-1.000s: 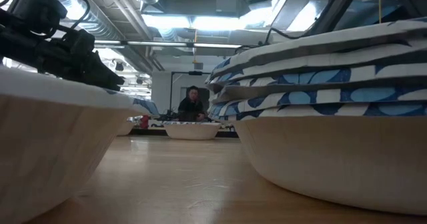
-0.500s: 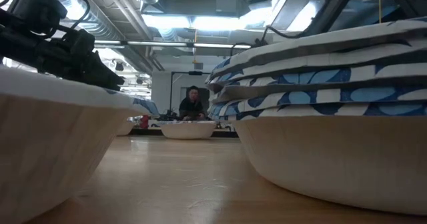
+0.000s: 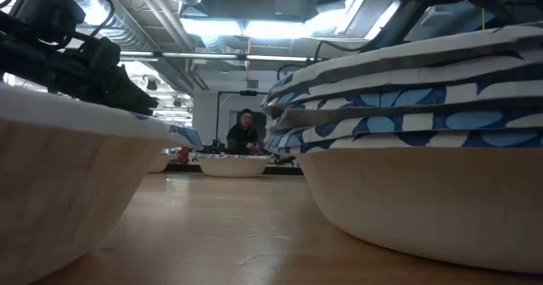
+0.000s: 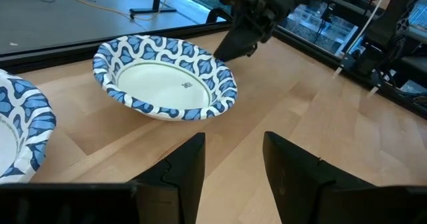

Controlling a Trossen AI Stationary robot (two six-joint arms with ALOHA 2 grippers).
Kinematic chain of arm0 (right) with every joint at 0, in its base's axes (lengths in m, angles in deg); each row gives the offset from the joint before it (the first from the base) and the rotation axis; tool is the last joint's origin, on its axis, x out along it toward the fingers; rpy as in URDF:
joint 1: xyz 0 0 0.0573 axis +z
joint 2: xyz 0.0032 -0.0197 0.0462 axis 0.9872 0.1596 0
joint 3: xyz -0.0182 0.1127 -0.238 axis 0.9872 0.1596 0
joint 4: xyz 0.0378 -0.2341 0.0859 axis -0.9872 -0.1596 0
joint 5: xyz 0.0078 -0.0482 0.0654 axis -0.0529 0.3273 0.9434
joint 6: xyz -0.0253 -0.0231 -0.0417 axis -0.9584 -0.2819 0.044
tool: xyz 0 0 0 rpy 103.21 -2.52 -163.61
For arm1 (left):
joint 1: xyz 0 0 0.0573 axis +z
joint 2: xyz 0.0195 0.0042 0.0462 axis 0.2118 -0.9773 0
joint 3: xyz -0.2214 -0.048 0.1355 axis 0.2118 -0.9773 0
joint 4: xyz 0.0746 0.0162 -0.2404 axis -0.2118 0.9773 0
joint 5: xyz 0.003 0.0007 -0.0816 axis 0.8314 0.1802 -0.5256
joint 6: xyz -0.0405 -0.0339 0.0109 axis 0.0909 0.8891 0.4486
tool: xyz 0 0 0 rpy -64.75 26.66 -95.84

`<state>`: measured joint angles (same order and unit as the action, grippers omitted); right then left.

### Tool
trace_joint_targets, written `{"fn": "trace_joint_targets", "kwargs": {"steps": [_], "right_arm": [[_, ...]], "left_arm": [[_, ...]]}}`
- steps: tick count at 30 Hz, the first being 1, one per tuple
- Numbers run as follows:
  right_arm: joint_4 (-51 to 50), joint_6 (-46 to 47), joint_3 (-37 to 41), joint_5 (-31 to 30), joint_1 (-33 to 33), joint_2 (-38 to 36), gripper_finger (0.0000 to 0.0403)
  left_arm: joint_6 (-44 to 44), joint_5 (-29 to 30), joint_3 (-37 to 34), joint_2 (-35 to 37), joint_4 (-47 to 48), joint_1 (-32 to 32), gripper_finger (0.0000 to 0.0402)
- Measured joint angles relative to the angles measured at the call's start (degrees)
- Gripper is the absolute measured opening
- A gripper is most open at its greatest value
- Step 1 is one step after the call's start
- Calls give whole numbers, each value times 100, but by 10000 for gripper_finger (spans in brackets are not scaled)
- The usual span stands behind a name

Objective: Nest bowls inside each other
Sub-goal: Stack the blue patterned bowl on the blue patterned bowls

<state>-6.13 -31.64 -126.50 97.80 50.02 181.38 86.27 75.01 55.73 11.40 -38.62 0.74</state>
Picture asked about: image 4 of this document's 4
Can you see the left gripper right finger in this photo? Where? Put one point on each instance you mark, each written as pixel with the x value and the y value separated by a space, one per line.
pixel 293 180

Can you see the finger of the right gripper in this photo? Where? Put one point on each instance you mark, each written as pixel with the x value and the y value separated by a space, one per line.
pixel 235 44
pixel 252 49

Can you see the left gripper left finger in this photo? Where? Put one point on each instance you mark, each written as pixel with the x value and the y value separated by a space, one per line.
pixel 177 184

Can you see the blue-patterned paper bowl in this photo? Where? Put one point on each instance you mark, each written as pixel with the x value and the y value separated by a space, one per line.
pixel 160 84
pixel 30 117

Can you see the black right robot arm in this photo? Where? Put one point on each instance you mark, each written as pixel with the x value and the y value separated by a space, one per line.
pixel 397 10

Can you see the black table edge rail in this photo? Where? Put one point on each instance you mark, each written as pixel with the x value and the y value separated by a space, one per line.
pixel 66 52

